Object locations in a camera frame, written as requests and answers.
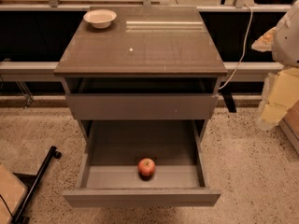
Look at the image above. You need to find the black metal stand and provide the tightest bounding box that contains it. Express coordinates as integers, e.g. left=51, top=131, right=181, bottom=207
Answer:
left=11, top=146, right=62, bottom=224

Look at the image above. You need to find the white bowl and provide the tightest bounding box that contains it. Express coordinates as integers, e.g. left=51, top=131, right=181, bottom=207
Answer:
left=83, top=9, right=117, bottom=29

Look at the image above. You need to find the grey drawer cabinet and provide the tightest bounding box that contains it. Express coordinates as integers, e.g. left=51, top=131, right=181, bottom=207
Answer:
left=54, top=7, right=227, bottom=136

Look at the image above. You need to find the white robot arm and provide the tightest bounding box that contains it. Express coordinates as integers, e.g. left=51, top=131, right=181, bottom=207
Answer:
left=251, top=1, right=299, bottom=131

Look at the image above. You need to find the metal rail frame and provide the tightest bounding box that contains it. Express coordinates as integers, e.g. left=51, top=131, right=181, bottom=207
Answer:
left=0, top=5, right=290, bottom=82

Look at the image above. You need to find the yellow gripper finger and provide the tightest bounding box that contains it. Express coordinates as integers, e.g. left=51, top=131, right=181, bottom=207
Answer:
left=255, top=67, right=299, bottom=130
left=251, top=27, right=276, bottom=52

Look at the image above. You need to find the grey top drawer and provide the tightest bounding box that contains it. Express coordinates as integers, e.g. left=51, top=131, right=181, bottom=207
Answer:
left=64, top=77, right=220, bottom=121

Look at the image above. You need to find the white cable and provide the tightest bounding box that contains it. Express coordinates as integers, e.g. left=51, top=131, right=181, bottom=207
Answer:
left=218, top=4, right=254, bottom=91

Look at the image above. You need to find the open middle drawer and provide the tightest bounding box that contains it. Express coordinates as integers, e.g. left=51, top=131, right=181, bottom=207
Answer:
left=64, top=120, right=221, bottom=207

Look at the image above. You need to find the red apple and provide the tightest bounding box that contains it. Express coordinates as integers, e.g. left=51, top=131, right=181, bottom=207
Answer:
left=138, top=158, right=155, bottom=176

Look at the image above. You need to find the wooden board left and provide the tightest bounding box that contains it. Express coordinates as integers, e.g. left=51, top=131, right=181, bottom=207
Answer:
left=0, top=164, right=27, bottom=224

